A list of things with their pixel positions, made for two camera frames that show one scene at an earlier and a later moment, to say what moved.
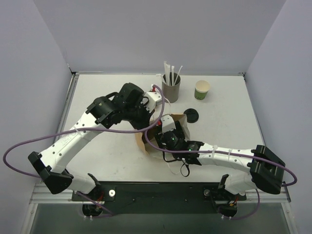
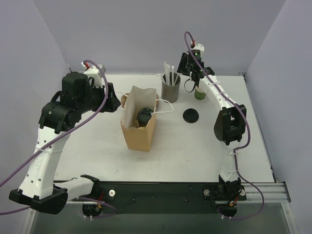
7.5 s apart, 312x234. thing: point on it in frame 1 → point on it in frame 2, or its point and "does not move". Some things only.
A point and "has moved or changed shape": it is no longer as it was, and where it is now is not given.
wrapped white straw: (172, 75) does not move
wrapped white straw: (162, 78) does not move
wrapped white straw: (167, 69) does not move
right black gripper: (160, 137) → (183, 65)
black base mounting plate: (159, 197) does not move
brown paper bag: (180, 118) has moved or changed shape
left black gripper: (142, 121) → (108, 95)
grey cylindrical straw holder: (170, 82) does not move
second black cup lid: (192, 115) does not move
